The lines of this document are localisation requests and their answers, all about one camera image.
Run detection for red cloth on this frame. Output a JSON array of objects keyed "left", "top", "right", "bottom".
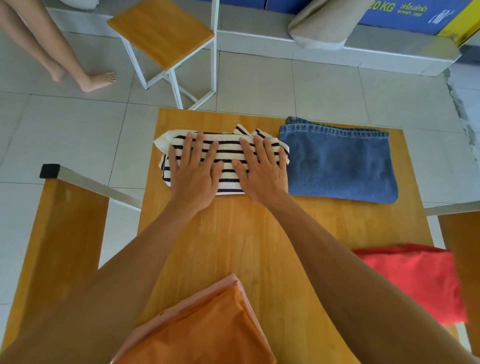
[{"left": 351, "top": 242, "right": 469, "bottom": 326}]

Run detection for person's right forearm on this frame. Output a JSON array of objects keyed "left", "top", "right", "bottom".
[{"left": 260, "top": 191, "right": 480, "bottom": 364}]

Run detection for black white striped shirt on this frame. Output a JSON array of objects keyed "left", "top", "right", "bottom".
[{"left": 152, "top": 124, "right": 291, "bottom": 197}]

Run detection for person's right hand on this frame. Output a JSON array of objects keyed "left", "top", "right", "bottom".
[{"left": 231, "top": 134, "right": 290, "bottom": 206}]

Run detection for wooden chair white frame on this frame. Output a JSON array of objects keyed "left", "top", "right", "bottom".
[
  {"left": 423, "top": 200, "right": 480, "bottom": 357},
  {"left": 106, "top": 0, "right": 220, "bottom": 111},
  {"left": 0, "top": 163, "right": 143, "bottom": 342}
]

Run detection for person's left hand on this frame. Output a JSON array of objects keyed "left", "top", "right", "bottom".
[{"left": 167, "top": 131, "right": 225, "bottom": 215}]

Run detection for person's left forearm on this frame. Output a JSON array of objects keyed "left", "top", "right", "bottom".
[{"left": 0, "top": 200, "right": 203, "bottom": 364}]

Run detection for beige ironing board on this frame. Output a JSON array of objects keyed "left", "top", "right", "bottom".
[{"left": 287, "top": 0, "right": 376, "bottom": 50}]

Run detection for blue denim jeans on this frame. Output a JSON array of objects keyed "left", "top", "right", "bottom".
[{"left": 278, "top": 116, "right": 399, "bottom": 205}]

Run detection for pink cloth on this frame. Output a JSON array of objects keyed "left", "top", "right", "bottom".
[{"left": 112, "top": 272, "right": 260, "bottom": 364}]

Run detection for large silver washing machine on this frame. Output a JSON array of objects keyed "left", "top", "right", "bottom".
[{"left": 358, "top": 0, "right": 474, "bottom": 37}]

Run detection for orange cloth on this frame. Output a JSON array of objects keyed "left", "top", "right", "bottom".
[{"left": 112, "top": 281, "right": 278, "bottom": 364}]

